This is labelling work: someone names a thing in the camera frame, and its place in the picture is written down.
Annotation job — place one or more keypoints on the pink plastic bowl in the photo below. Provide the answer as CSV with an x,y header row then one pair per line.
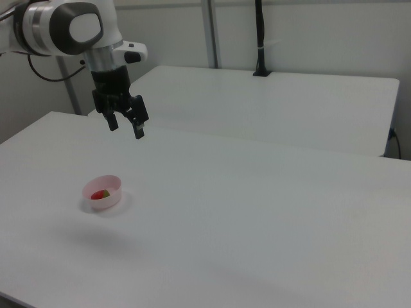
x,y
103,192

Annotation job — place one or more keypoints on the red toy strawberry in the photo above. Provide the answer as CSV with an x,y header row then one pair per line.
x,y
100,194

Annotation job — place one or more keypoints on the grey aluminium frame post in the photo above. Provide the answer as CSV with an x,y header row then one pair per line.
x,y
69,85
212,32

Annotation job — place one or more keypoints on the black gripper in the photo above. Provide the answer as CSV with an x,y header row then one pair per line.
x,y
110,85

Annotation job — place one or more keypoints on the black camera pole with base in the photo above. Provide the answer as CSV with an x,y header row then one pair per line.
x,y
260,38

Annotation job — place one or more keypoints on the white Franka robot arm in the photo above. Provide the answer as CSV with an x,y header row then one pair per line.
x,y
61,25

